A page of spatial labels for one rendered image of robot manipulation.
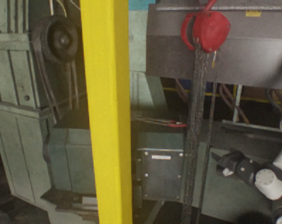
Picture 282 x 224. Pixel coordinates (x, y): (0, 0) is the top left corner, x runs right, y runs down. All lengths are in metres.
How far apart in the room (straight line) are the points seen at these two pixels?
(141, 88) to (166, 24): 0.50
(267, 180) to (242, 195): 0.92
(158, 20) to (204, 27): 0.70
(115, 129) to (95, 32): 0.28
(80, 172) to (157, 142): 0.47
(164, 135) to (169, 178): 0.24
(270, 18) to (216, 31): 0.59
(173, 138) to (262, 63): 0.68
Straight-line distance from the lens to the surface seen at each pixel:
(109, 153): 0.73
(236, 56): 1.48
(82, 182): 1.38
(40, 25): 1.48
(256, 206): 1.85
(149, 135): 1.20
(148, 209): 1.54
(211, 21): 0.95
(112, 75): 0.62
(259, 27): 1.48
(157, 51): 1.58
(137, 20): 1.67
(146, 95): 1.72
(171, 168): 1.23
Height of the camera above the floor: 1.37
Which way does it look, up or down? 21 degrees down
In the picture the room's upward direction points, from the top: straight up
